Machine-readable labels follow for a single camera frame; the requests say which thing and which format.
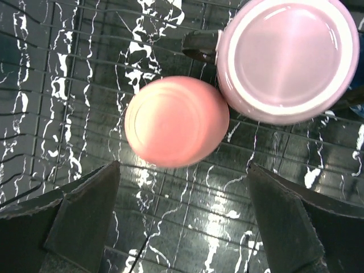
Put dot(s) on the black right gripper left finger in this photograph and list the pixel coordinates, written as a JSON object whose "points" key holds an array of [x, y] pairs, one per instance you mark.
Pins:
{"points": [[63, 230]]}

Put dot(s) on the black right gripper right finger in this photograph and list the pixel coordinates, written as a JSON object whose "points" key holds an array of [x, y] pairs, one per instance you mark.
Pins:
{"points": [[302, 230]]}

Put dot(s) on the pink plastic cup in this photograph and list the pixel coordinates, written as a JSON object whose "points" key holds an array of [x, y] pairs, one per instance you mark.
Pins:
{"points": [[176, 121]]}

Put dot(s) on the dark blue ceramic mug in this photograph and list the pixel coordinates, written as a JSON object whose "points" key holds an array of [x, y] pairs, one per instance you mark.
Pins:
{"points": [[353, 98]]}

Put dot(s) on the mauve ceramic mug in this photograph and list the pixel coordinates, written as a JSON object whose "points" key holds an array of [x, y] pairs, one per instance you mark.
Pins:
{"points": [[281, 62]]}

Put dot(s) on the black wire dish rack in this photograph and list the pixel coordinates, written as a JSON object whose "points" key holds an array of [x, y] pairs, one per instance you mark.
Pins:
{"points": [[68, 72]]}

